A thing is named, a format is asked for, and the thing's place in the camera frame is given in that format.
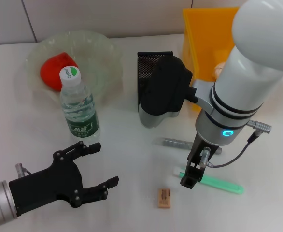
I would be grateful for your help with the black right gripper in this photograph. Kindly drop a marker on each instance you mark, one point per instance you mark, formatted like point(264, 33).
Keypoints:
point(195, 149)

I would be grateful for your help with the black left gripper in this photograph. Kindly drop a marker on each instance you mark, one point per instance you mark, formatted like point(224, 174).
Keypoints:
point(47, 186)

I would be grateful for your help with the green pen with white cap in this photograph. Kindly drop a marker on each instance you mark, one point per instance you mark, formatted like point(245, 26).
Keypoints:
point(218, 184)

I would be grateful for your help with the clear green-label water bottle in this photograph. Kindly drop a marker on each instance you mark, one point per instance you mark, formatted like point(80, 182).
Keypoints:
point(80, 106)

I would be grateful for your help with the red-orange orange fruit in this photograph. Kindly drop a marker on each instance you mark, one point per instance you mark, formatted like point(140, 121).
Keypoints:
point(51, 72)

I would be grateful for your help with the white paper ball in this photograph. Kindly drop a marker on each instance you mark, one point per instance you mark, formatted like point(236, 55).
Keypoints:
point(218, 70)

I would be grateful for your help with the tan rectangular eraser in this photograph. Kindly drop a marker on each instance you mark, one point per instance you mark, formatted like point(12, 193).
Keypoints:
point(164, 198)

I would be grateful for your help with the silver marker pen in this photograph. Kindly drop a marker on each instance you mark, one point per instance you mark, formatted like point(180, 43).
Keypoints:
point(173, 142)

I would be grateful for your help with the black mesh pen holder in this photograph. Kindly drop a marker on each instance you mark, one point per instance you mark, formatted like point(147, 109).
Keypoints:
point(148, 65)

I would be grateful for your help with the pale green glass fruit plate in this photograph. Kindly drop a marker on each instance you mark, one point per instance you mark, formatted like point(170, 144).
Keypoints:
point(95, 55)

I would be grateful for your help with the yellow plastic bin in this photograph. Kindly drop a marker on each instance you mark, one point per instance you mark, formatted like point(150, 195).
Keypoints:
point(204, 36)

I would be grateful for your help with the right wrist camera housing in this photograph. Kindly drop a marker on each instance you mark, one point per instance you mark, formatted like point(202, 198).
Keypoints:
point(165, 89)

